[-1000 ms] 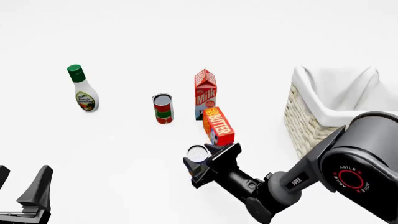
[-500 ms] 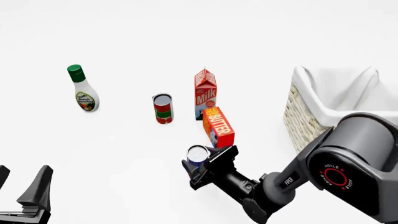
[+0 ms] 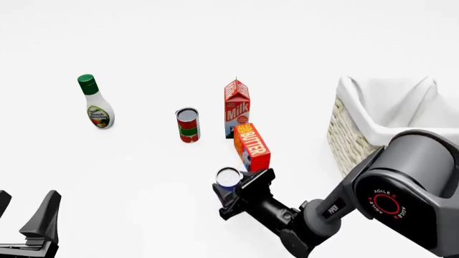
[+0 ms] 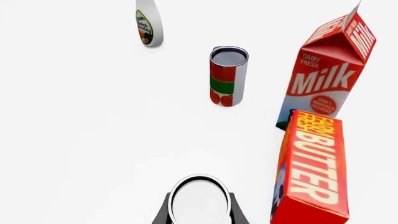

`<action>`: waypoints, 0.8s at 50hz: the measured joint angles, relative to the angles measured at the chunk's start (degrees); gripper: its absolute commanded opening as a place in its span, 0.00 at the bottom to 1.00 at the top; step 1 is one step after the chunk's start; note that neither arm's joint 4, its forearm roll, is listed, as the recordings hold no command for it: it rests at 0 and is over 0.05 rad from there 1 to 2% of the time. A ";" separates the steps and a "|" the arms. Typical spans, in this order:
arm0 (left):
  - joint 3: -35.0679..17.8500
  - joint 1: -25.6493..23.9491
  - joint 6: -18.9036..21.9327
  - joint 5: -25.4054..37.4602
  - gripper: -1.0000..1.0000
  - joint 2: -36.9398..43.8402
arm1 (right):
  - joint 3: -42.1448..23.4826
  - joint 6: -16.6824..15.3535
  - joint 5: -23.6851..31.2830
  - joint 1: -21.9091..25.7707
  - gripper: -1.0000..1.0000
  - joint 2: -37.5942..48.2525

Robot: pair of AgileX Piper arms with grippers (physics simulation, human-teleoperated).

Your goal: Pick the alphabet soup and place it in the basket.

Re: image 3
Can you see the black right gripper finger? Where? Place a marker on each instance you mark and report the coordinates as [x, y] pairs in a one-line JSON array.
[[246, 178], [225, 196]]

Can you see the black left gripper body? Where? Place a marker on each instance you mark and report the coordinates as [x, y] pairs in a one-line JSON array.
[[25, 250]]

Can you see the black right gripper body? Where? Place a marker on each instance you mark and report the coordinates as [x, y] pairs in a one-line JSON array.
[[251, 188]]

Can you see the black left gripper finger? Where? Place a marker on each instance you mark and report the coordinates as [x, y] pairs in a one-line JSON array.
[[3, 201], [44, 220]]

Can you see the alphabet soup can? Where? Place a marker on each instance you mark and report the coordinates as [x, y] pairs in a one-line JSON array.
[[228, 178]]

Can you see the wicker basket with white liner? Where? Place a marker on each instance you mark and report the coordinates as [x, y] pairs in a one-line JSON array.
[[373, 113]]

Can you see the orange butter box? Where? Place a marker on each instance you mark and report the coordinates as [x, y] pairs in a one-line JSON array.
[[253, 149]]

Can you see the red and white milk carton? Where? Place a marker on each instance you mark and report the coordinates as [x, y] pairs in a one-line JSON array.
[[236, 113]]

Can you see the red tomato sauce can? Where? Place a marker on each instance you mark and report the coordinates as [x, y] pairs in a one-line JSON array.
[[188, 126]]

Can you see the ranch dressing bottle green cap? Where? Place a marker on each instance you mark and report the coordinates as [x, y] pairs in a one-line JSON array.
[[99, 110]]

